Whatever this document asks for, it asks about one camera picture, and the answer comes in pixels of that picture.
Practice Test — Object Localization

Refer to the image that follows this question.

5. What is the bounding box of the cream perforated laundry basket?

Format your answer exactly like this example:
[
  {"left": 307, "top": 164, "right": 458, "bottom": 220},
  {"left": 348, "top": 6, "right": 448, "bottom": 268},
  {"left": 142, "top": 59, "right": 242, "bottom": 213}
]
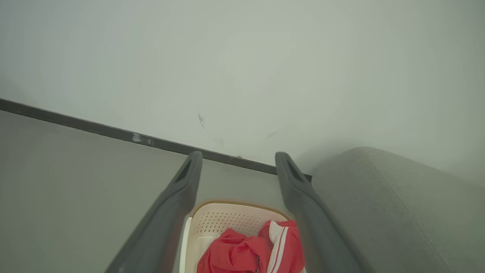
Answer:
[{"left": 178, "top": 200, "right": 307, "bottom": 273}]

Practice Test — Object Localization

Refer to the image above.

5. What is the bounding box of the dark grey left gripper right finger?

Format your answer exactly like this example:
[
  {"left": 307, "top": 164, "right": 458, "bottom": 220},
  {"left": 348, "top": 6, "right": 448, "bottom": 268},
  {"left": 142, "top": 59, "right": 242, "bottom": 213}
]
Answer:
[{"left": 275, "top": 151, "right": 365, "bottom": 273}]

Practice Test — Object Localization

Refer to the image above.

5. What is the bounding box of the plain red garment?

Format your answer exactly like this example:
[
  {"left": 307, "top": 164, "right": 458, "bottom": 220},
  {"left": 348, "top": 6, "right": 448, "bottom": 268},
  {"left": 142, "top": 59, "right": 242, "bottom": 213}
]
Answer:
[{"left": 197, "top": 227, "right": 271, "bottom": 273}]

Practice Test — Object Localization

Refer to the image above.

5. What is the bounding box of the dark grey wall baseboard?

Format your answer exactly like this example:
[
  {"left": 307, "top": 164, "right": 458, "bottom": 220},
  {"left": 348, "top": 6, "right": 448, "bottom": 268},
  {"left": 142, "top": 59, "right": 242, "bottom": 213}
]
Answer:
[{"left": 0, "top": 98, "right": 313, "bottom": 182}]

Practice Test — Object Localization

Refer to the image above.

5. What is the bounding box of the red garment with white band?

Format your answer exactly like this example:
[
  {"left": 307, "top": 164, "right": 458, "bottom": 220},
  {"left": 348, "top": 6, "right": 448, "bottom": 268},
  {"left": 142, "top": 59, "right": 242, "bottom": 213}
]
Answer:
[{"left": 259, "top": 220, "right": 306, "bottom": 273}]

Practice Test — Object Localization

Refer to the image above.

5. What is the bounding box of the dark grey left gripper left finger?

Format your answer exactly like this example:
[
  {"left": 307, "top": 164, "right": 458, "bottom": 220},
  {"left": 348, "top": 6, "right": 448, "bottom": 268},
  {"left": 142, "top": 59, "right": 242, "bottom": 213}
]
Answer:
[{"left": 104, "top": 151, "right": 203, "bottom": 273}]

